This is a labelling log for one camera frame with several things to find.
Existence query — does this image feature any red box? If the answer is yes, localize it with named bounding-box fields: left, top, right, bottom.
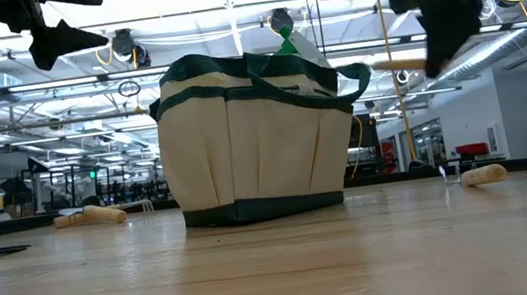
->
left=454, top=141, right=490, bottom=158

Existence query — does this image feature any long wooden-handled garden tool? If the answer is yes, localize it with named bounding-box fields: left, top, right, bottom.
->
left=372, top=54, right=436, bottom=76

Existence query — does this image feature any black cabinet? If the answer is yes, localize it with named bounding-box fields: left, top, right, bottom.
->
left=344, top=111, right=384, bottom=178

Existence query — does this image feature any short wooden-handled garden tool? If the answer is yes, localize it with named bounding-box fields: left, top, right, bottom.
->
left=437, top=156, right=509, bottom=191

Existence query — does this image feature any wooden-handled garden rake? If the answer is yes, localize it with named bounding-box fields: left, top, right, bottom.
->
left=52, top=197, right=156, bottom=230

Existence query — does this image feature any small black ceiling reel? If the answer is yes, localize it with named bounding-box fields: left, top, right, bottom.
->
left=394, top=66, right=412, bottom=86

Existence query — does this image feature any yellow hanging cable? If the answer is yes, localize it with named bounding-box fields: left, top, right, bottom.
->
left=372, top=0, right=421, bottom=173

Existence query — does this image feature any wooden-handled garden trowel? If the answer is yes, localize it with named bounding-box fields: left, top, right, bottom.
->
left=56, top=199, right=129, bottom=232

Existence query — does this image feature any green plastic spray bottle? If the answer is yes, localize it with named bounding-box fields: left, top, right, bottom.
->
left=271, top=19, right=331, bottom=74

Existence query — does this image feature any black hanging cable loop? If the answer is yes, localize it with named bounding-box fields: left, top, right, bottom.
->
left=116, top=77, right=142, bottom=99

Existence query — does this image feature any cream canvas green-trimmed gardening bag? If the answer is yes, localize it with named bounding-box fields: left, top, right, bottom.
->
left=142, top=32, right=389, bottom=234

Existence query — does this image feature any black aluminium table frame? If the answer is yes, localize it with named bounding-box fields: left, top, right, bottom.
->
left=0, top=153, right=527, bottom=240

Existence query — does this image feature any thin yellow cable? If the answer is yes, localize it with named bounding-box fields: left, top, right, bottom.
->
left=343, top=113, right=370, bottom=178

